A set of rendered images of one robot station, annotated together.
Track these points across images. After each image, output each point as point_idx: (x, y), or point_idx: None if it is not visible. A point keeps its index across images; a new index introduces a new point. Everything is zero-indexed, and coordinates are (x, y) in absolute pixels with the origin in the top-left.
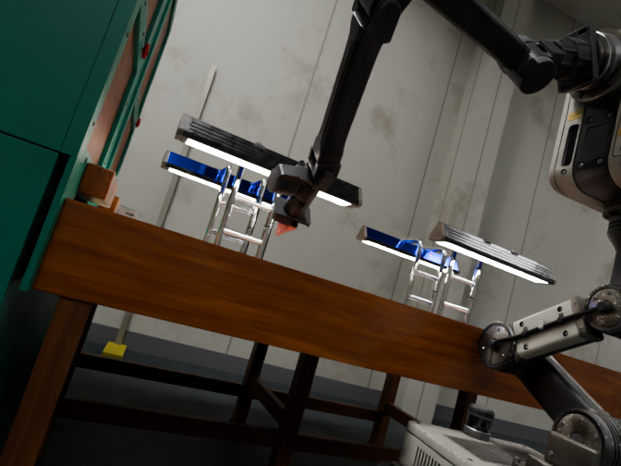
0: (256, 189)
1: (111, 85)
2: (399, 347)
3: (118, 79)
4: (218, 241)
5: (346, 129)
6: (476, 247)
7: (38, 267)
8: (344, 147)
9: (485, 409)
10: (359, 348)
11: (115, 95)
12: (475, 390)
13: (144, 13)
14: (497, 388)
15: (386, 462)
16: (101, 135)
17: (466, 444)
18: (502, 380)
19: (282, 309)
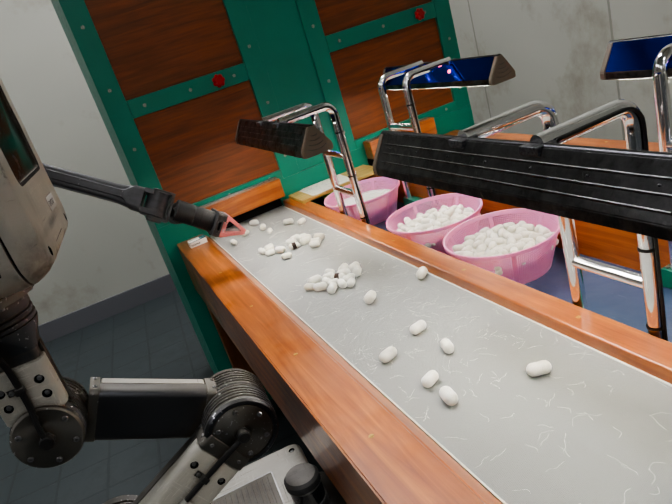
0: (446, 70)
1: (183, 152)
2: (255, 363)
3: (202, 131)
4: (337, 202)
5: (104, 198)
6: (422, 172)
7: (190, 279)
8: (122, 202)
9: (292, 477)
10: (245, 354)
11: (220, 132)
12: (310, 450)
13: (159, 99)
14: (324, 466)
15: (328, 477)
16: (232, 162)
17: (251, 491)
18: (322, 457)
19: (218, 311)
